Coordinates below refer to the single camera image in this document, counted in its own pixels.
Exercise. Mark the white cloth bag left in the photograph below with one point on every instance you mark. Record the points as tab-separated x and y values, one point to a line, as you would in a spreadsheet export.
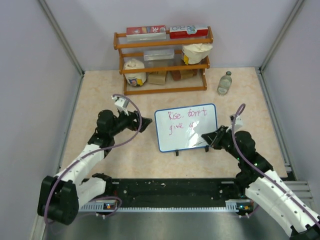
135	79

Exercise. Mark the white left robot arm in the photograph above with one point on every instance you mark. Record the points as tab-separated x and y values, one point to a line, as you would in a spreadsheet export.
62	196

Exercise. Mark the brown box under shelf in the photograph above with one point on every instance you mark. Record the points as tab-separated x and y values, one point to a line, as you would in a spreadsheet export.
157	77

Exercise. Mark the brown block under shelf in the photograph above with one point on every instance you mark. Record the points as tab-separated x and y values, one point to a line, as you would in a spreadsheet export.
179	75

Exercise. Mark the white cloth bag right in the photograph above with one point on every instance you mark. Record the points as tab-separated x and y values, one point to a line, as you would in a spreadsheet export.
193	54

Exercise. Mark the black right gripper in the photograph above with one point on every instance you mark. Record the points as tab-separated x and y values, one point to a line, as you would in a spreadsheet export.
214	138

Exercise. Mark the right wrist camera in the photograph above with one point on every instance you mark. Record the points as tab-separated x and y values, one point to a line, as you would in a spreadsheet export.
238	122

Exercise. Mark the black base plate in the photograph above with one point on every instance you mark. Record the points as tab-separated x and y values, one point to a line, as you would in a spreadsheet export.
153	189

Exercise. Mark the clear plastic box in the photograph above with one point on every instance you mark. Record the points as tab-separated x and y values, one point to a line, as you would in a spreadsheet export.
158	54

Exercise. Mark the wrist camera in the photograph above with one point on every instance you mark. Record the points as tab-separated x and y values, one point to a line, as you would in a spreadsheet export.
121	103
238	122

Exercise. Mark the blue-framed whiteboard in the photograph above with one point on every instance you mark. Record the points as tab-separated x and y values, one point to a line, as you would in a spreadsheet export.
181	127

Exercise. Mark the white cloth bag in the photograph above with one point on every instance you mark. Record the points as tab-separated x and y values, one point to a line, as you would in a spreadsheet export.
135	79
193	54

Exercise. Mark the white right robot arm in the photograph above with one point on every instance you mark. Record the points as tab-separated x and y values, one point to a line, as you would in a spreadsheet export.
258	181

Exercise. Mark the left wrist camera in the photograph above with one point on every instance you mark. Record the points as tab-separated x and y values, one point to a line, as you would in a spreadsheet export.
121	103

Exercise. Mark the red toothpaste box right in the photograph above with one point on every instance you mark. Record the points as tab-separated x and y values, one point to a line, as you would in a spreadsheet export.
188	31

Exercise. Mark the grey cable duct rail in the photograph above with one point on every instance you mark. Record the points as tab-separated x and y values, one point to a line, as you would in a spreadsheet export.
175	205

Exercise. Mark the wooden shelf rack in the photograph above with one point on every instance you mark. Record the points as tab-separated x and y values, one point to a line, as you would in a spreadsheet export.
128	51

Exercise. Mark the red toothpaste box left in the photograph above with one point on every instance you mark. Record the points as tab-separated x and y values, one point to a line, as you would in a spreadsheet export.
146	33

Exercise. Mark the clear glass bottle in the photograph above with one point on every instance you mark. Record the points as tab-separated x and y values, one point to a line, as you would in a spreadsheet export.
224	84

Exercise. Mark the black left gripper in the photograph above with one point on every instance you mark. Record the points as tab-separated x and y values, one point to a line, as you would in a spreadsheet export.
135	125

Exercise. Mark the red toothpaste box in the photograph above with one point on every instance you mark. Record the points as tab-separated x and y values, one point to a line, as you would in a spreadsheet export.
146	33
188	31

